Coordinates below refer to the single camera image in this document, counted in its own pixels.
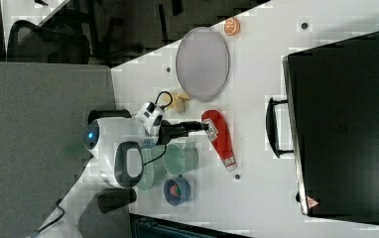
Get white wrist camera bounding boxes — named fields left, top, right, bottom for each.
left=135, top=101, right=164, bottom=136

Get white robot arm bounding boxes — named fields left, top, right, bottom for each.
left=31, top=106, right=208, bottom=238

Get green cup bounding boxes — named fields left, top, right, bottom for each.
left=163, top=142, right=198, bottom=176

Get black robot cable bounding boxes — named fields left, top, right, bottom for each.
left=32, top=198, right=66, bottom=236

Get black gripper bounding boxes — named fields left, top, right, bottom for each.
left=157, top=120, right=209, bottom=145

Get grey round plate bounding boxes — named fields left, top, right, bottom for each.
left=176, top=27, right=229, bottom=102

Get black toaster oven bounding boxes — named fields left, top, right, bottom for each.
left=266, top=31, right=379, bottom=225

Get orange slice toy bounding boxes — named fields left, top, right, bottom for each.
left=224, top=17, right=240, bottom=36

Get green perforated strainer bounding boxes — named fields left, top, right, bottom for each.
left=137, top=146, right=166, bottom=190

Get red ketchup bottle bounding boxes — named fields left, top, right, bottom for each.
left=201, top=110, right=237, bottom=172

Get peeled banana toy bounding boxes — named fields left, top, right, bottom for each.
left=162, top=93, right=191, bottom=113

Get black office chair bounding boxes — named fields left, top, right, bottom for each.
left=6, top=0, right=143, bottom=66

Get blue bowl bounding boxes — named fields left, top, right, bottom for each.
left=163, top=177, right=190, bottom=206

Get strawberry toy in bowl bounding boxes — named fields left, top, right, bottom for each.
left=170, top=184, right=182, bottom=197

